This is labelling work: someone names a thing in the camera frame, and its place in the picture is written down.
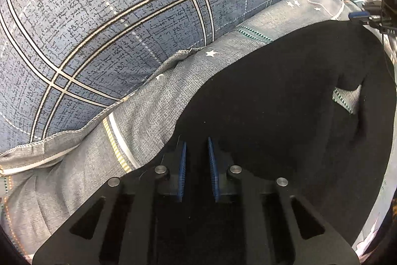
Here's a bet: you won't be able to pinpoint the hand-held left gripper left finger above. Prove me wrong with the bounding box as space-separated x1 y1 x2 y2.
33 141 188 265

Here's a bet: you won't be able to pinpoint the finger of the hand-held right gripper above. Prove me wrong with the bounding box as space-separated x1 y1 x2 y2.
348 11 383 25

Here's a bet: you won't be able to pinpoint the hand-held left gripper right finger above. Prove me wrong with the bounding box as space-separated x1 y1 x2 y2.
207 137 359 265

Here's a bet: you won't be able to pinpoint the black pants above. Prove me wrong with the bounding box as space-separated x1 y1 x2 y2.
136 20 397 265

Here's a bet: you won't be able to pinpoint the grey star-print bed sheet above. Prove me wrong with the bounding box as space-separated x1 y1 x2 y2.
0 0 397 262

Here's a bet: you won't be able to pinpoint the blue plaid pillow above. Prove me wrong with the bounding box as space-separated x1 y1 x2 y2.
0 0 333 157

